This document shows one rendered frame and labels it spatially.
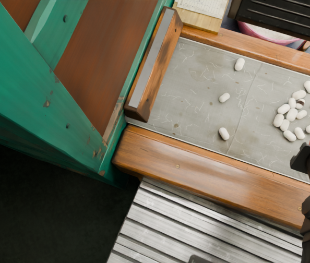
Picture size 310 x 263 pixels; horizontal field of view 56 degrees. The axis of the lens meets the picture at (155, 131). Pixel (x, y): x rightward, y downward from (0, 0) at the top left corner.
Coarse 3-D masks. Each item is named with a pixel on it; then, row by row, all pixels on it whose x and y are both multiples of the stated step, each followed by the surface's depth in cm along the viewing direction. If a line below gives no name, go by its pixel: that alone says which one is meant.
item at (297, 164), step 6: (306, 144) 57; (300, 150) 58; (306, 150) 57; (300, 156) 59; (306, 156) 58; (294, 162) 60; (300, 162) 59; (306, 162) 59; (294, 168) 60; (300, 168) 60; (306, 168) 59
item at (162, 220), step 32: (160, 192) 81; (128, 224) 79; (160, 224) 79; (192, 224) 79; (224, 224) 80; (256, 224) 79; (128, 256) 77; (160, 256) 77; (224, 256) 77; (256, 256) 78; (288, 256) 77
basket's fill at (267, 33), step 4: (248, 24) 88; (252, 28) 88; (256, 28) 87; (260, 28) 88; (264, 28) 87; (260, 32) 87; (264, 32) 87; (268, 32) 87; (272, 32) 87; (276, 32) 87; (268, 36) 87; (272, 36) 87; (276, 36) 87; (280, 36) 87; (284, 36) 87; (288, 36) 87
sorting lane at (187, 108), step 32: (192, 64) 84; (224, 64) 84; (256, 64) 84; (160, 96) 81; (192, 96) 81; (256, 96) 81; (288, 96) 81; (160, 128) 79; (192, 128) 79; (256, 128) 79; (288, 128) 79; (256, 160) 76; (288, 160) 76
